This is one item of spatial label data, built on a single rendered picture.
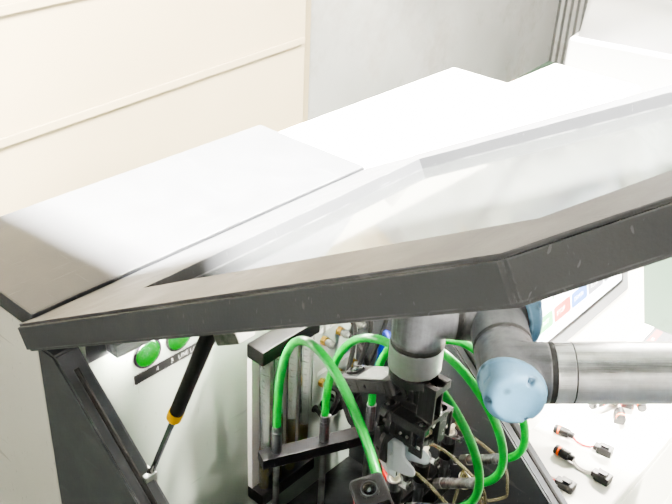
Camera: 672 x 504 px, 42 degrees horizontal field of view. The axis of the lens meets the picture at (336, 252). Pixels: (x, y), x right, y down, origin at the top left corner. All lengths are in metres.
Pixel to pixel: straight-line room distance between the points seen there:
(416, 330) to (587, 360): 0.22
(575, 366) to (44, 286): 0.73
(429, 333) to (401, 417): 0.15
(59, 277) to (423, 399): 0.54
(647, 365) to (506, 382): 0.17
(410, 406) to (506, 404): 0.24
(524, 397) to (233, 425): 0.69
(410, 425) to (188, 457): 0.46
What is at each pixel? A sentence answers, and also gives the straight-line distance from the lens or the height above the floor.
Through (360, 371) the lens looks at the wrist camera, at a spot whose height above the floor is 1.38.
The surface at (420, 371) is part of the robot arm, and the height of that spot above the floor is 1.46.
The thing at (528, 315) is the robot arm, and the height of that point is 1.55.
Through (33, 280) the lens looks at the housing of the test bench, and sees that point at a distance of 1.32.
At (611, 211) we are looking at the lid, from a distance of 0.62.
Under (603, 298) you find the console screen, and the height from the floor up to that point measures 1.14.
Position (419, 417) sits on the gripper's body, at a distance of 1.25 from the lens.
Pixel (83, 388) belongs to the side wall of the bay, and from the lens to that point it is 1.24.
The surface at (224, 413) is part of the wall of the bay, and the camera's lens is 1.55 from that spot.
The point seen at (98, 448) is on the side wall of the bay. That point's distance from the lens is 1.25.
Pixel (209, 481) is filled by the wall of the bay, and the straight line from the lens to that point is 1.62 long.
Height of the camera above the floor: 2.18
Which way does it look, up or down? 30 degrees down
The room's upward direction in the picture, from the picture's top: 3 degrees clockwise
